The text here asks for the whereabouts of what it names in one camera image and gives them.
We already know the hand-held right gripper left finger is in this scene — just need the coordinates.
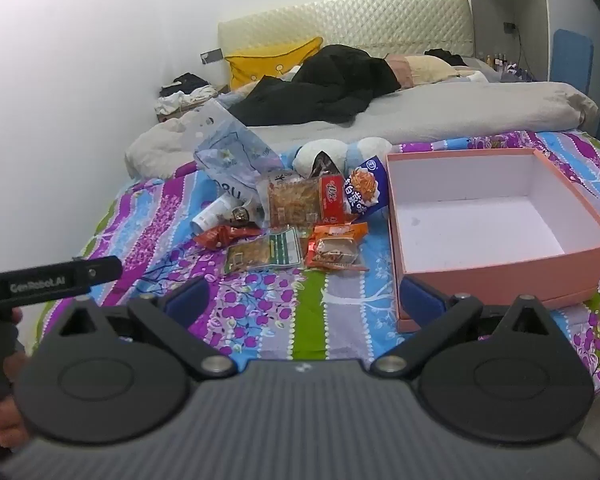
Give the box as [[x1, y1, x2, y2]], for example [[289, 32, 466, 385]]
[[55, 277, 233, 381]]

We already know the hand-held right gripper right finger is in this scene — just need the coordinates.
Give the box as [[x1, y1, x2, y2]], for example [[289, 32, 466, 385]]
[[370, 277, 553, 381]]

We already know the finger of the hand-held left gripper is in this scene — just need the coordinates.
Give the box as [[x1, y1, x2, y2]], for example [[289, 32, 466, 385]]
[[72, 255, 124, 292]]

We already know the red clear-window snack packet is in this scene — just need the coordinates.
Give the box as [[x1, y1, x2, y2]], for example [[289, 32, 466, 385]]
[[194, 225, 262, 249]]

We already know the orange snack packet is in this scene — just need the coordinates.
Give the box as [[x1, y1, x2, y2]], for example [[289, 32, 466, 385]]
[[304, 221, 370, 273]]

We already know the pink cardboard box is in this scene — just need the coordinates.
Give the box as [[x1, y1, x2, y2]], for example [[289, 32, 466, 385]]
[[385, 147, 600, 333]]

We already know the small clear brown snack packet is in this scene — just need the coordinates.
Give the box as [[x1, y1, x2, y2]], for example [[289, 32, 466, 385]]
[[228, 204, 261, 227]]

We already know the blue snack packet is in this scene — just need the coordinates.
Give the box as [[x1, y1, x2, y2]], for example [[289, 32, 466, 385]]
[[344, 154, 392, 218]]

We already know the person's left hand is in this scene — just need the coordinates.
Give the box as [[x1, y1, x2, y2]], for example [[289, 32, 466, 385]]
[[0, 351, 31, 450]]

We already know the green label snack packet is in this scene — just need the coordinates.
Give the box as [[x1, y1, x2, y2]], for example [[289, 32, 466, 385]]
[[224, 226, 302, 275]]

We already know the white tube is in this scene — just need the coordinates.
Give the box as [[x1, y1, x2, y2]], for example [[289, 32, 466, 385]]
[[190, 195, 241, 235]]

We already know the floral bed sheet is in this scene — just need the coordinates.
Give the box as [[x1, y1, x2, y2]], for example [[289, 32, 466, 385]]
[[30, 130, 600, 396]]

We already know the red label snack packet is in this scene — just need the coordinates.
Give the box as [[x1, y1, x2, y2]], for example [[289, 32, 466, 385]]
[[319, 174, 353, 223]]

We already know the clear dried snack packet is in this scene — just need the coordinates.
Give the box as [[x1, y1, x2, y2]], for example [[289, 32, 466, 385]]
[[256, 171, 323, 231]]

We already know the light blue plastic bag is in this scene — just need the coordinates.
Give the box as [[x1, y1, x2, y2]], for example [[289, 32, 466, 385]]
[[194, 99, 285, 211]]

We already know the dark brown snack packet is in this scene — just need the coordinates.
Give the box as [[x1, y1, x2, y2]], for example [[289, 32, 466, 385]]
[[310, 151, 343, 181]]

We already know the white blue plush toy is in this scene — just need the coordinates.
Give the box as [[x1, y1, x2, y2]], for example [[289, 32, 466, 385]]
[[292, 136, 393, 181]]

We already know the grey duvet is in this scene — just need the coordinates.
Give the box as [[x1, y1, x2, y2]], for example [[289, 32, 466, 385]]
[[124, 80, 600, 178]]

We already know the white clothes pile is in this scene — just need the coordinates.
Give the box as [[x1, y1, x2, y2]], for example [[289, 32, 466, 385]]
[[154, 85, 220, 115]]

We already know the pink pillow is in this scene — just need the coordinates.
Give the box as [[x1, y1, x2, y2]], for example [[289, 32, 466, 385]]
[[385, 54, 416, 88]]

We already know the beige pillow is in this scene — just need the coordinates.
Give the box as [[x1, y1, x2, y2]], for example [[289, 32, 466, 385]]
[[405, 55, 461, 83]]

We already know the black clothing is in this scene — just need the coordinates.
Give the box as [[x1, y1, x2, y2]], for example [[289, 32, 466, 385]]
[[228, 44, 401, 127]]

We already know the small dark clothes heap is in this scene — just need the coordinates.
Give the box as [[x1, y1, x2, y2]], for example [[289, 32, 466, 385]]
[[424, 48, 468, 67]]

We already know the yellow pillow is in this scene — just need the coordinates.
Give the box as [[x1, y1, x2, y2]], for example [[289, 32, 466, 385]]
[[224, 36, 325, 91]]

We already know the blue panel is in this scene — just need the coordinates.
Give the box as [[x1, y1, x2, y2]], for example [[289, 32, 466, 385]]
[[551, 29, 595, 97]]

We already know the cream quilted headboard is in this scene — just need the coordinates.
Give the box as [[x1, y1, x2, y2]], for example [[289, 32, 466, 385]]
[[217, 0, 473, 73]]

